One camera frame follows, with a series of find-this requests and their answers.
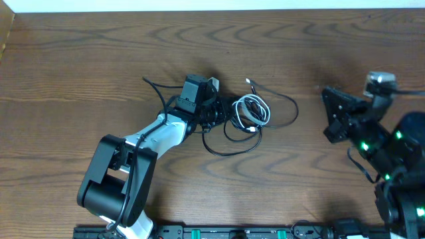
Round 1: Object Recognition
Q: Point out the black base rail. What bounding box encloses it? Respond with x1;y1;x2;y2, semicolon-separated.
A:
72;217;389;239

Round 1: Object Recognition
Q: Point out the black USB cable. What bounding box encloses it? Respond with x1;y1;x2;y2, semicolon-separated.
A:
201;79;299;157

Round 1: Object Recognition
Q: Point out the cardboard panel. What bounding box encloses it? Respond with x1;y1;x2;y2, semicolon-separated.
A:
0;0;15;57

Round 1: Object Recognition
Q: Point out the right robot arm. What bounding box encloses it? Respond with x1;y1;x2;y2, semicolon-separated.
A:
321;87;424;238

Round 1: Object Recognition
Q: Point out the white USB cable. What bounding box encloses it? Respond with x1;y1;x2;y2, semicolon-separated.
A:
231;78;272;133

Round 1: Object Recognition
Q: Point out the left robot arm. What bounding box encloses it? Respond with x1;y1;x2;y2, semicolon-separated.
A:
77;74;233;238

